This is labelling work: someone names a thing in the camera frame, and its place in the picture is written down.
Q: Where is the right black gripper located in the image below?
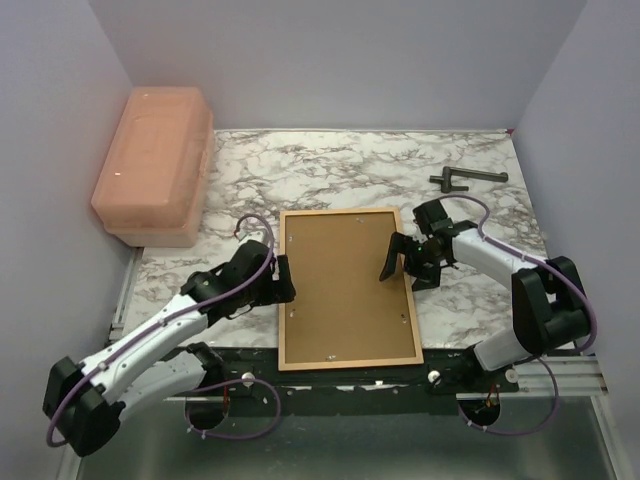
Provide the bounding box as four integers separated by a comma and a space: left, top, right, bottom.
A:
379, 231, 444, 292

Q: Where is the brown frame backing board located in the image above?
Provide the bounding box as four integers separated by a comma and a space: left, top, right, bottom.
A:
278, 207, 424, 371

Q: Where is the brown wooden picture frame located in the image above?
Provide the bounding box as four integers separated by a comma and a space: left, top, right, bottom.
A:
276, 206, 424, 373

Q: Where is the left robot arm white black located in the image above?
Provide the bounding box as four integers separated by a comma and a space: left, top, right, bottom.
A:
43, 240, 296, 457

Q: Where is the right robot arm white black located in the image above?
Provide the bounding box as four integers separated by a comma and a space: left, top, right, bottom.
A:
379, 199, 596, 392

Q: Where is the pink plastic storage box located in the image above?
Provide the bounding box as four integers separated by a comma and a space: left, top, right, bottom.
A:
91, 87, 215, 248

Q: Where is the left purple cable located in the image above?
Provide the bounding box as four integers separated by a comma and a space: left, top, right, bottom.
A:
45, 214, 284, 447

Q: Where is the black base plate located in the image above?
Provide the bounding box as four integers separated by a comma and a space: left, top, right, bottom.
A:
164, 344, 521, 416

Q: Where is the aluminium rail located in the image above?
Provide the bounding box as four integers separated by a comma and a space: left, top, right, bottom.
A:
499, 355, 609, 399

